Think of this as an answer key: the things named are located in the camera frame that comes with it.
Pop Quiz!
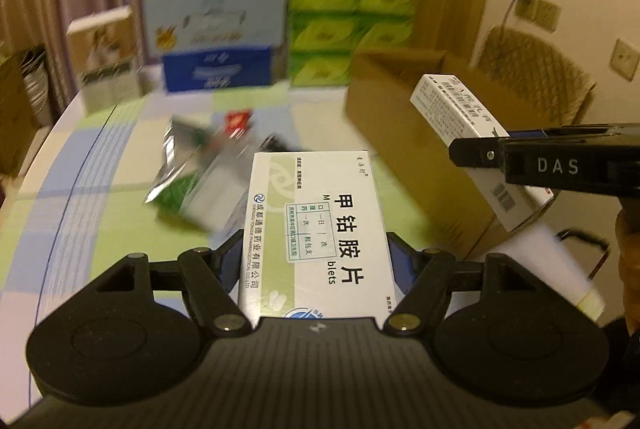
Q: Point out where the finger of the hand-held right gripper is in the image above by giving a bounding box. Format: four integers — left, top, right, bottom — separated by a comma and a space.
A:
448, 136, 507, 170
492, 124, 640, 140

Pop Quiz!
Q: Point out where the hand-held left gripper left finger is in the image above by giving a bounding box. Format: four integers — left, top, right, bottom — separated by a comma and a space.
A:
95, 231, 253, 337

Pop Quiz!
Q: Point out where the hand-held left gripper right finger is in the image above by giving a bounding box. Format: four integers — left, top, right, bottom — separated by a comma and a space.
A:
382, 233, 538, 335

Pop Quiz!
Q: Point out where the brown cardboard box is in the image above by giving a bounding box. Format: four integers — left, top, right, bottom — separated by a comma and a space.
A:
345, 48, 548, 262

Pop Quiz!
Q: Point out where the green packet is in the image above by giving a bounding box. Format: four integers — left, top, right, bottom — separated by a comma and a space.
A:
154, 174, 203, 222

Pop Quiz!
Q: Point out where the white and green medicine box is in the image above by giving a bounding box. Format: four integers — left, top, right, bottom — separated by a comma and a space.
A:
237, 151, 401, 325

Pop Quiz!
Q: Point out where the silver foil packet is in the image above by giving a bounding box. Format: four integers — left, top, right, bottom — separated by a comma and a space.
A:
145, 116, 256, 235

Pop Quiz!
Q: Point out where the checkered desktop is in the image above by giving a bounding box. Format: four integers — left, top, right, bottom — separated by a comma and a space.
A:
0, 81, 481, 415

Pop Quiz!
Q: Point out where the person's right hand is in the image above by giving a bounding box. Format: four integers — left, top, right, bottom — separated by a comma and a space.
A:
616, 208, 640, 325

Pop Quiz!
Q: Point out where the quilted beige chair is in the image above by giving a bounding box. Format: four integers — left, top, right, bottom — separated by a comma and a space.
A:
472, 25, 598, 124

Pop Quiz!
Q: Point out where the white block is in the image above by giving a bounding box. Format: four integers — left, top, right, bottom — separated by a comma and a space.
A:
487, 229, 606, 325

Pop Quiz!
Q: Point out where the small red packet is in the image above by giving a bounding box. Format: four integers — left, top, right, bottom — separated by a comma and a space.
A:
224, 109, 253, 134

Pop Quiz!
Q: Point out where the stack of green tissue packs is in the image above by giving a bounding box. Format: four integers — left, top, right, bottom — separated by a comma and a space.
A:
287, 0, 420, 87

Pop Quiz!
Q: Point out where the dark blue carton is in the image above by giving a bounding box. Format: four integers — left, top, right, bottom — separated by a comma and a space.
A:
162, 45, 275, 92

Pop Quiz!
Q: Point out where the white box with photo print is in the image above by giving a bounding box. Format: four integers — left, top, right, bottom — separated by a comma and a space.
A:
66, 6, 143, 114

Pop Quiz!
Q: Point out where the light blue carton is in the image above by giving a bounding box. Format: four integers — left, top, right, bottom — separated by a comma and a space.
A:
141, 0, 291, 57

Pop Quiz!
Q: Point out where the black metal frame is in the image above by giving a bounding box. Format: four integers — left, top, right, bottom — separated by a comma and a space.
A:
554, 228, 612, 281

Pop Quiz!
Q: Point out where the beige wall socket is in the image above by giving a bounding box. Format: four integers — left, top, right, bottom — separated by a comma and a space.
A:
610, 38, 640, 82
515, 0, 540, 24
535, 0, 561, 32

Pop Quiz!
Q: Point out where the grey charger cable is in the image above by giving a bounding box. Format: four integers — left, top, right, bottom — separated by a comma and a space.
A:
502, 0, 531, 30

